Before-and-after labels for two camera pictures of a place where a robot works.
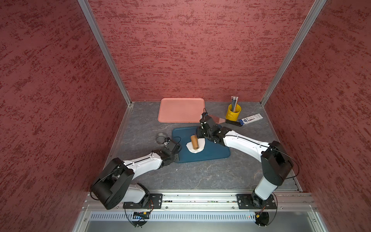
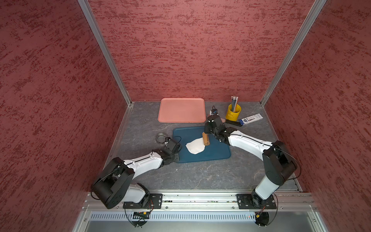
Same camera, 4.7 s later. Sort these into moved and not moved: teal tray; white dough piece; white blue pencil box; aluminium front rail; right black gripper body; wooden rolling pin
Moved: wooden rolling pin; right black gripper body
Not moved: teal tray; aluminium front rail; white blue pencil box; white dough piece
